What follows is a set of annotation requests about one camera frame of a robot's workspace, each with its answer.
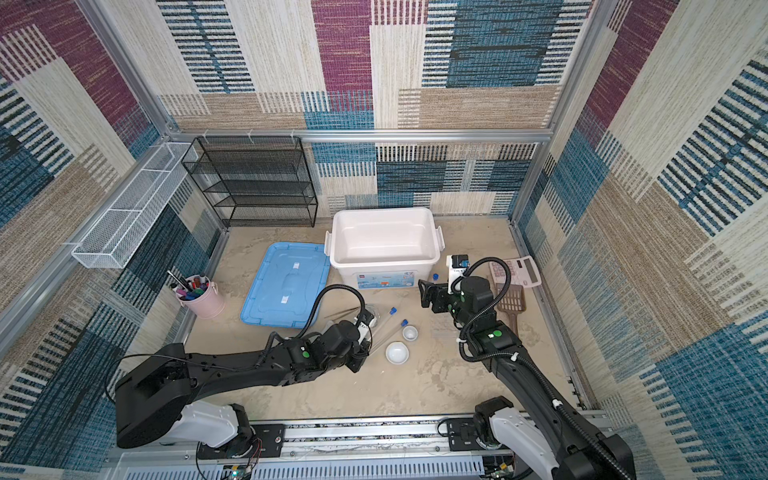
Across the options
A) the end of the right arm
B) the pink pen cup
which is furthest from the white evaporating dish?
the pink pen cup

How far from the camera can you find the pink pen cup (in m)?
0.89

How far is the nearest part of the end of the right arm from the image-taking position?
1.94 feet

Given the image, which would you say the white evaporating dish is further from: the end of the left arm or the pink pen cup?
the pink pen cup

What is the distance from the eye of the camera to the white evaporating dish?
0.86m
